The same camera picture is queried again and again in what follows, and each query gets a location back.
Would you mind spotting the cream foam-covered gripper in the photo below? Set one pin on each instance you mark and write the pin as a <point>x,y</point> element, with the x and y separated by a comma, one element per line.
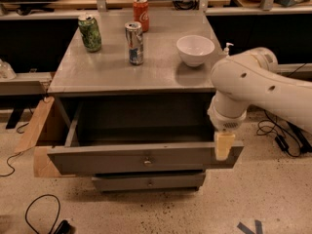
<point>225,121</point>

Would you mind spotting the grey top drawer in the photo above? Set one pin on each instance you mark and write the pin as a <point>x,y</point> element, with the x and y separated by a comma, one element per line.
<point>121,136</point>

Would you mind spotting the grey drawer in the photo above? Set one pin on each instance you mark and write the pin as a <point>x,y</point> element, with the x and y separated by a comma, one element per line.
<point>121,136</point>
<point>146,181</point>

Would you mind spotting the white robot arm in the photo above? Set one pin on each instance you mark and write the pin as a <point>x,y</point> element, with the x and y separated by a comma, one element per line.
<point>252,78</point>

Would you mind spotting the grey bottom drawer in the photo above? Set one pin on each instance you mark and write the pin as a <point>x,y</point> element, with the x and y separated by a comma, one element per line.
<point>146,181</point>

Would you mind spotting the grey drawer cabinet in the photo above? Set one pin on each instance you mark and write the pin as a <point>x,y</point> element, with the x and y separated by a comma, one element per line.
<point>108,75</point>

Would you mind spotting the white pump bottle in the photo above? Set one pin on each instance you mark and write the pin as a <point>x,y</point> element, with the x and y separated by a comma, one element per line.
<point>226,50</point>

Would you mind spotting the white bowl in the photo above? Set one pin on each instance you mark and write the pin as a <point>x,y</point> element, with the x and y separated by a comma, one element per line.
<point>194,49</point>

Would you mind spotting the silver blue energy can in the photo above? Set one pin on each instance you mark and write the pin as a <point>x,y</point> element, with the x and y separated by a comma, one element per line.
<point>134,38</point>

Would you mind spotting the orange red soda can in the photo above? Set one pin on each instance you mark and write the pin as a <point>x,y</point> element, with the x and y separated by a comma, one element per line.
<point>140,9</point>

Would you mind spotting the green soda can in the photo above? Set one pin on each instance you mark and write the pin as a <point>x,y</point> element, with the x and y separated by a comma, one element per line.
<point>90,34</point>

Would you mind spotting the notched wooden block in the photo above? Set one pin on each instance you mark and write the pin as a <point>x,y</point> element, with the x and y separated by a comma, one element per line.
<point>42,165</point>

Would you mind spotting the wooden board leaning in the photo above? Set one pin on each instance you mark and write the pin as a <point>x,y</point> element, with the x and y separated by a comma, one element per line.
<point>33,131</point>

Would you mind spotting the clear plastic object left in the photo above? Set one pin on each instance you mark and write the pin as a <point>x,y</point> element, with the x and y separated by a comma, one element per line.
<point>6,71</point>

